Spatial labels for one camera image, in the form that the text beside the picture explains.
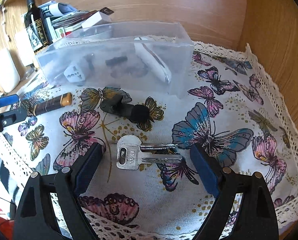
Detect white plastic bottle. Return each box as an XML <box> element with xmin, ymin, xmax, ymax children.
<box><xmin>0</xmin><ymin>48</ymin><xmax>20</xmax><ymax>95</ymax></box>

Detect dark wine bottle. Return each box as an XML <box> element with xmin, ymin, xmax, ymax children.
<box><xmin>24</xmin><ymin>0</ymin><xmax>50</xmax><ymax>54</ymax></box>

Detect white curved plastic device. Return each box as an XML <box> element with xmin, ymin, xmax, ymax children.
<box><xmin>134</xmin><ymin>36</ymin><xmax>172</xmax><ymax>84</ymax></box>

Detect silver keys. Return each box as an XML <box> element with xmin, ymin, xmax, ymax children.
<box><xmin>116</xmin><ymin>135</ymin><xmax>183</xmax><ymax>170</ymax></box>

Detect stack of magazines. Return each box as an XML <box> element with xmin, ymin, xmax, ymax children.
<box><xmin>38</xmin><ymin>1</ymin><xmax>97</xmax><ymax>44</ymax></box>

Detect black gold lighter tube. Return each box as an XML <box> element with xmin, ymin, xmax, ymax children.
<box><xmin>28</xmin><ymin>93</ymin><xmax>72</xmax><ymax>116</ymax></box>

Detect black clip microphone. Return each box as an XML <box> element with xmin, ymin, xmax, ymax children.
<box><xmin>100</xmin><ymin>94</ymin><xmax>150</xmax><ymax>123</ymax></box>

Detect clear plastic storage box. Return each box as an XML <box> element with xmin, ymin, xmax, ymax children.
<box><xmin>36</xmin><ymin>21</ymin><xmax>194</xmax><ymax>97</ymax></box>

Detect butterfly print lace cloth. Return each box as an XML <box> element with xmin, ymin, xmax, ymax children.
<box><xmin>0</xmin><ymin>43</ymin><xmax>298</xmax><ymax>239</ymax></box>

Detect white small box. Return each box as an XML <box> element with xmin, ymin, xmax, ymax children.
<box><xmin>82</xmin><ymin>11</ymin><xmax>112</xmax><ymax>29</ymax></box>

